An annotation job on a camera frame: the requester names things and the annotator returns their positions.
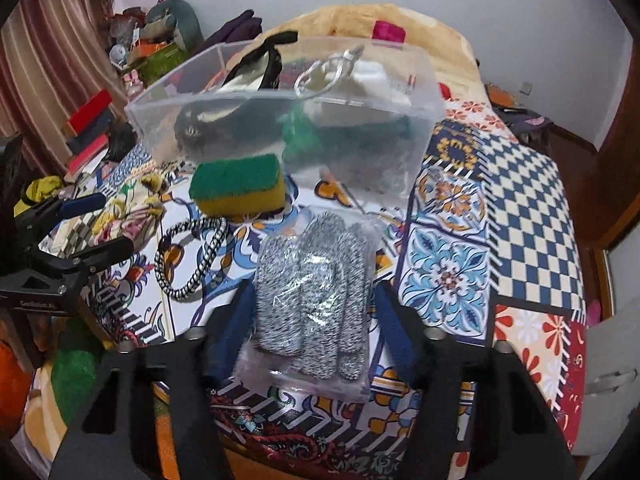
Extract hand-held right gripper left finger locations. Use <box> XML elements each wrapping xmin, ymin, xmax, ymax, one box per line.
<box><xmin>54</xmin><ymin>279</ymin><xmax>257</xmax><ymax>480</ymax></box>

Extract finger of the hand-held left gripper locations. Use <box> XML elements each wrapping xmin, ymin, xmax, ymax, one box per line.
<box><xmin>14</xmin><ymin>191</ymin><xmax>108</xmax><ymax>242</ymax></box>
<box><xmin>0</xmin><ymin>236</ymin><xmax>136</xmax><ymax>317</ymax></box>

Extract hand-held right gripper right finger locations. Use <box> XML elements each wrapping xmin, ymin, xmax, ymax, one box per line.
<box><xmin>371</xmin><ymin>282</ymin><xmax>582</xmax><ymax>480</ymax></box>

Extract bagged grey knit gloves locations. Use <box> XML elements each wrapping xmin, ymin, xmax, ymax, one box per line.
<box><xmin>235</xmin><ymin>205</ymin><xmax>387</xmax><ymax>404</ymax></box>

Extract clear plastic storage bin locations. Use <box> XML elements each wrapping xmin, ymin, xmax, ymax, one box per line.
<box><xmin>124</xmin><ymin>40</ymin><xmax>447</xmax><ymax>211</ymax></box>

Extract yellow and black cloth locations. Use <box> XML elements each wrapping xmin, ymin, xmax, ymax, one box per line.
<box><xmin>15</xmin><ymin>176</ymin><xmax>67</xmax><ymax>217</ymax></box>

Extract floral yellow cloth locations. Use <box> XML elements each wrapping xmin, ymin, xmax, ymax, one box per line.
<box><xmin>92</xmin><ymin>172</ymin><xmax>167</xmax><ymax>252</ymax></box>

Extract stack of red books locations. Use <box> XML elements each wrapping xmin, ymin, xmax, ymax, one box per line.
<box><xmin>62</xmin><ymin>89</ymin><xmax>127</xmax><ymax>177</ymax></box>

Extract green fuzzy cloth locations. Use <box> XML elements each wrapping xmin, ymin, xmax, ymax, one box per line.
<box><xmin>49</xmin><ymin>342</ymin><xmax>103</xmax><ymax>412</ymax></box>

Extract green and yellow sponge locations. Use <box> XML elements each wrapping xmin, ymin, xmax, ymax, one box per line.
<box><xmin>189</xmin><ymin>154</ymin><xmax>287</xmax><ymax>219</ymax></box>

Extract striped brown curtain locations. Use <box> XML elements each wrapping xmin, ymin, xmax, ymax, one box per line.
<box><xmin>0</xmin><ymin>0</ymin><xmax>127</xmax><ymax>176</ymax></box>

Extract green cardboard box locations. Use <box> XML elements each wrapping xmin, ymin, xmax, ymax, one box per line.
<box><xmin>142</xmin><ymin>44</ymin><xmax>190</xmax><ymax>87</ymax></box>

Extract patchwork printed blanket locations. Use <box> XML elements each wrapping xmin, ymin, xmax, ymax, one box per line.
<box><xmin>30</xmin><ymin>80</ymin><xmax>589</xmax><ymax>480</ymax></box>

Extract green knit cloth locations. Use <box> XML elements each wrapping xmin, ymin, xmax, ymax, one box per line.
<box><xmin>279</xmin><ymin>109</ymin><xmax>417</xmax><ymax>162</ymax></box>

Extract grey neck pillow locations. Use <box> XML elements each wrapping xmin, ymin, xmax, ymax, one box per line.
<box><xmin>146</xmin><ymin>0</ymin><xmax>205</xmax><ymax>52</ymax></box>

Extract black and white cloth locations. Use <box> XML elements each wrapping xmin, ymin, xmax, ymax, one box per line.
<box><xmin>175</xmin><ymin>30</ymin><xmax>299</xmax><ymax>157</ymax></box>

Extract dark purple clothing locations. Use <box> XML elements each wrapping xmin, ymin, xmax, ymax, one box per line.
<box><xmin>202</xmin><ymin>9</ymin><xmax>264</xmax><ymax>52</ymax></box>

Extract dark bag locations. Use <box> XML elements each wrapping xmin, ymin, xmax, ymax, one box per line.
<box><xmin>487</xmin><ymin>82</ymin><xmax>553</xmax><ymax>137</ymax></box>

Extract pink cloth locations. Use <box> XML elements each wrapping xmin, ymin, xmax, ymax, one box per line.
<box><xmin>372</xmin><ymin>20</ymin><xmax>407</xmax><ymax>44</ymax></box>

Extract yellow fleece blanket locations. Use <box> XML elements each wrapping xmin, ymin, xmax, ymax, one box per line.
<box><xmin>259</xmin><ymin>4</ymin><xmax>482</xmax><ymax>92</ymax></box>

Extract black and white braided cord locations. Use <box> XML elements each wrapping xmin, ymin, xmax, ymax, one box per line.
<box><xmin>154</xmin><ymin>217</ymin><xmax>230</xmax><ymax>302</ymax></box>

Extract white cloth with cord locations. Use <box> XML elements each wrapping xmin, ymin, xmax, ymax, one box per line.
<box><xmin>294</xmin><ymin>45</ymin><xmax>417</xmax><ymax>126</ymax></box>

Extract wooden door frame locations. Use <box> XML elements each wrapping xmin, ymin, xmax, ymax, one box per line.
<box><xmin>594</xmin><ymin>45</ymin><xmax>640</xmax><ymax>322</ymax></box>

